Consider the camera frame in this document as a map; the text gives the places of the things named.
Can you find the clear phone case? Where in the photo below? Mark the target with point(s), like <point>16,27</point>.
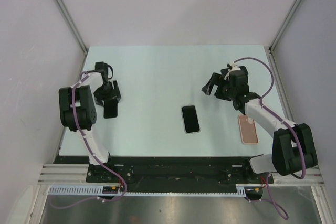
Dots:
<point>195,131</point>

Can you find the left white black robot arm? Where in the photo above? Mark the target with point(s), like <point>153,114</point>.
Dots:
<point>78,102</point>

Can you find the right aluminium frame post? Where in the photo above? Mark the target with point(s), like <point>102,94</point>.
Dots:
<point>284,25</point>

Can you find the aluminium frame post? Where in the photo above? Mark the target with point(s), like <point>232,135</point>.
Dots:
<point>60,4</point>
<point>284,25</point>

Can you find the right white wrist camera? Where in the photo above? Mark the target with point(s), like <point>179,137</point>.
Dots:
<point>233,67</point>

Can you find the pink phone case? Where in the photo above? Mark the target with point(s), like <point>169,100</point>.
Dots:
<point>247,128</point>

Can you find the black teal phone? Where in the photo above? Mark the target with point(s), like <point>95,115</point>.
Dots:
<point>190,119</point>

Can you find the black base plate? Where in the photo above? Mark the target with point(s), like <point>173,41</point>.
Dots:
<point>228,170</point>

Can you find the aluminium front rail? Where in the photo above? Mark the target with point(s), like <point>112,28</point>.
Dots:
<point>63,174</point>

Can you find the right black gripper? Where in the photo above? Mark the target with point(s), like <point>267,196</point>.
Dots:
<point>217,79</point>

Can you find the dark blue phone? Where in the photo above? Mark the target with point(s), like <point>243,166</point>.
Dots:
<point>225,72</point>

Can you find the left aluminium frame post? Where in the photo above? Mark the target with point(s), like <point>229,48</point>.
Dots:
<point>60,4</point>

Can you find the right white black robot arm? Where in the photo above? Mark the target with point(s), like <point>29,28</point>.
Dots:
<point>293,147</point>

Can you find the white slotted cable duct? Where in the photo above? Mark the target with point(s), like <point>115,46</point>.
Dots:
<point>236,190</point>

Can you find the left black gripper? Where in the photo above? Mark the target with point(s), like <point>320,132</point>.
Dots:
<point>115,94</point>

